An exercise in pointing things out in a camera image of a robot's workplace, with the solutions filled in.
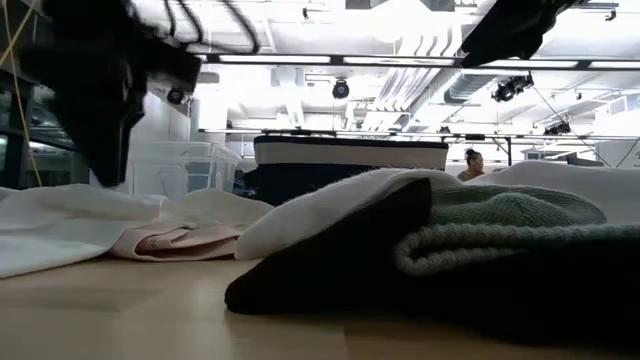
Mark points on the person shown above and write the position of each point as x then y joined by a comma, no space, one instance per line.
472,165

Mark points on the ribbed ceiling duct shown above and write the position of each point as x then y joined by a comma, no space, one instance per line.
465,87

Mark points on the green knit cloth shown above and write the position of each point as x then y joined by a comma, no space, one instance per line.
500,210

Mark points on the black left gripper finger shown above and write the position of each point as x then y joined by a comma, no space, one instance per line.
105,140

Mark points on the salmon pink cloth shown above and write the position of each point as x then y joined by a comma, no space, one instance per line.
185,242

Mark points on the black cloth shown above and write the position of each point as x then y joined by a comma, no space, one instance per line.
350,270

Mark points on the black ceiling spotlight cluster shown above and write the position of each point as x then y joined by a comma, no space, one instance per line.
557,129
510,89

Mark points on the white cloth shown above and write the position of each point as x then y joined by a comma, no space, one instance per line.
60,225
320,210

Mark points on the clear plastic bin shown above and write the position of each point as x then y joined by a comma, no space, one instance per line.
165,165

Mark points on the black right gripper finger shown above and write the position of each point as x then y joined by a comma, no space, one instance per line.
505,32

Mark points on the navy white striped fabric basket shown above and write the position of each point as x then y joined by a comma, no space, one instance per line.
350,155

